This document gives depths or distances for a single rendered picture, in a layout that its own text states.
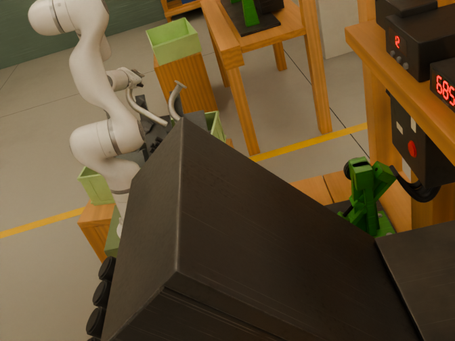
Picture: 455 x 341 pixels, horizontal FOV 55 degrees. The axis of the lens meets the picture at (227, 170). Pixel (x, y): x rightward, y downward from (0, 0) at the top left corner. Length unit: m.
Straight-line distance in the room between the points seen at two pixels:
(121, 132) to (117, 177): 0.16
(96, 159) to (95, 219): 0.68
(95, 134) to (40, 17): 0.37
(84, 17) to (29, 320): 2.12
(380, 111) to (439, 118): 0.80
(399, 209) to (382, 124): 0.29
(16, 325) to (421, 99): 2.74
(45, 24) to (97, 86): 0.22
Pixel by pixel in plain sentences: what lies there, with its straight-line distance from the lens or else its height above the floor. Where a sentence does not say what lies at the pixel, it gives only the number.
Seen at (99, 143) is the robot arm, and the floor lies 1.34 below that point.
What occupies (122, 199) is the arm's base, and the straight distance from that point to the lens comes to 1.51.
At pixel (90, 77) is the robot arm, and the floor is 1.52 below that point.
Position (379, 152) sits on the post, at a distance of 1.63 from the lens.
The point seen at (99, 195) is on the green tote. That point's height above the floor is 0.85.
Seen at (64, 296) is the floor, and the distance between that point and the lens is 3.06.
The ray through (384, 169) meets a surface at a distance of 1.30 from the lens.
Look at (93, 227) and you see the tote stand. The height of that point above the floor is 0.75.
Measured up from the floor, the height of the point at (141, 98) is 1.14.
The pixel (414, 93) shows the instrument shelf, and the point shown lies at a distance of 0.83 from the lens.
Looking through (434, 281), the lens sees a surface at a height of 1.24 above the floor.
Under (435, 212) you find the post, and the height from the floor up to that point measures 1.08.
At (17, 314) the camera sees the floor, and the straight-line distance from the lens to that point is 3.17.
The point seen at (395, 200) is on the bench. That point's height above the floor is 0.88.
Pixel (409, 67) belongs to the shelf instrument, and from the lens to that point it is 0.88.
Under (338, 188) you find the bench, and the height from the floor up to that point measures 0.88.
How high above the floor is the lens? 1.94
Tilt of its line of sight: 34 degrees down
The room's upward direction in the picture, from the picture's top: 17 degrees counter-clockwise
